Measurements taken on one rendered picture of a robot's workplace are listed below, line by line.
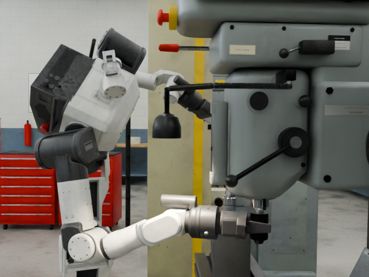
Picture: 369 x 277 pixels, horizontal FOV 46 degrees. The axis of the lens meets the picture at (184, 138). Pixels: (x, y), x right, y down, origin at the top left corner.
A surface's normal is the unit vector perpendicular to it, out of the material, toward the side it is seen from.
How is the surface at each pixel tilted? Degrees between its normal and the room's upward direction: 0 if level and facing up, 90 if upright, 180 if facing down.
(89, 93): 57
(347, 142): 90
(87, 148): 80
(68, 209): 86
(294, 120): 90
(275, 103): 90
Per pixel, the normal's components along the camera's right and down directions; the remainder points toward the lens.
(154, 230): -0.20, 0.09
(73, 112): 0.04, 0.13
